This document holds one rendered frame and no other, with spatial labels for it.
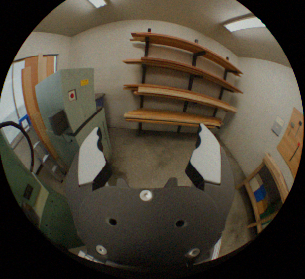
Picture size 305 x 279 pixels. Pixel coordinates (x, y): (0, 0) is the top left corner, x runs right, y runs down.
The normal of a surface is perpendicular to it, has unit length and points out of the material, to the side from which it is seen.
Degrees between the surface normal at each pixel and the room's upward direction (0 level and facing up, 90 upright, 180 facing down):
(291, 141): 90
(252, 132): 90
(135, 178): 0
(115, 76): 90
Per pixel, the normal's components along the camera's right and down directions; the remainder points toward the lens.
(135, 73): 0.03, 0.55
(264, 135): -0.99, -0.07
